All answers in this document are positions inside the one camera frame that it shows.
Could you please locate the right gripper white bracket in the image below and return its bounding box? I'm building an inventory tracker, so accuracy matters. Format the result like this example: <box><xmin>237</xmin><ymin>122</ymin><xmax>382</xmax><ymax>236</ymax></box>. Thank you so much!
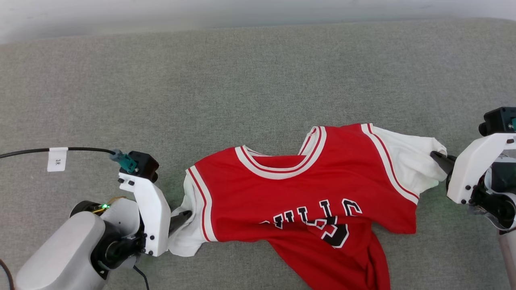
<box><xmin>430</xmin><ymin>133</ymin><xmax>516</xmax><ymax>232</ymax></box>

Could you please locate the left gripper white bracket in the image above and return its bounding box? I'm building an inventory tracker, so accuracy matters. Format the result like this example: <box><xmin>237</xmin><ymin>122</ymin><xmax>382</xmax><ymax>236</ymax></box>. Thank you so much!
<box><xmin>71</xmin><ymin>172</ymin><xmax>193</xmax><ymax>279</ymax></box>

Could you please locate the red white basketball jersey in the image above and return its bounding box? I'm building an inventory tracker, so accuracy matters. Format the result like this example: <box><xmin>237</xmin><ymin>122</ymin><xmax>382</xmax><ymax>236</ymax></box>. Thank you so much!
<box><xmin>167</xmin><ymin>123</ymin><xmax>448</xmax><ymax>290</ymax></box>

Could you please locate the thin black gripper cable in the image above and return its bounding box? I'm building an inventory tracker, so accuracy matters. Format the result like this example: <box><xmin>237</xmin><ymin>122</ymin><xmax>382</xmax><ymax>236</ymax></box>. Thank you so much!
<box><xmin>133</xmin><ymin>265</ymin><xmax>150</xmax><ymax>290</ymax></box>

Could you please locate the thin black camera cable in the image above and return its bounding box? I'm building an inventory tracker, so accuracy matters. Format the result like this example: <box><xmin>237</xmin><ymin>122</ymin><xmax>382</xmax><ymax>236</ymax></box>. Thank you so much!
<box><xmin>0</xmin><ymin>147</ymin><xmax>117</xmax><ymax>160</ymax></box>

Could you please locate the white cable label tag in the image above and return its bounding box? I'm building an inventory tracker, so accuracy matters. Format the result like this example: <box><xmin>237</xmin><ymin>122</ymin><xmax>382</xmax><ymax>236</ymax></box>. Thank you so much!
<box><xmin>47</xmin><ymin>147</ymin><xmax>68</xmax><ymax>172</ymax></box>

